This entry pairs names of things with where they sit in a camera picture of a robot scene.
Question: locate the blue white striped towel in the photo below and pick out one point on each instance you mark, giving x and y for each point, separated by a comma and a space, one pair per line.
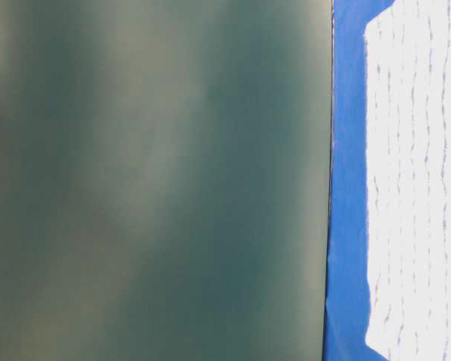
408, 178

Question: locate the blurry green grey panel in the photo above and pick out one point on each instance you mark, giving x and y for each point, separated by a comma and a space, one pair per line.
163, 179

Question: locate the blue tablecloth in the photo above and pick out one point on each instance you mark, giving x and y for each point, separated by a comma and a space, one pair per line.
347, 301

